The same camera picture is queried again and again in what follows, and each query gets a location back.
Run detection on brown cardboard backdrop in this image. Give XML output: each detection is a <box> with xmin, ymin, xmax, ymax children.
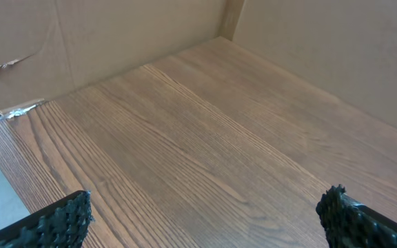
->
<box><xmin>0</xmin><ymin>0</ymin><xmax>397</xmax><ymax>128</ymax></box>

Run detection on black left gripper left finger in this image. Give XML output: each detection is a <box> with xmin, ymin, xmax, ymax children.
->
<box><xmin>0</xmin><ymin>190</ymin><xmax>94</xmax><ymax>248</ymax></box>

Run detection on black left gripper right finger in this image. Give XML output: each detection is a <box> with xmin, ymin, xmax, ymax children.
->
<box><xmin>316</xmin><ymin>185</ymin><xmax>397</xmax><ymax>248</ymax></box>

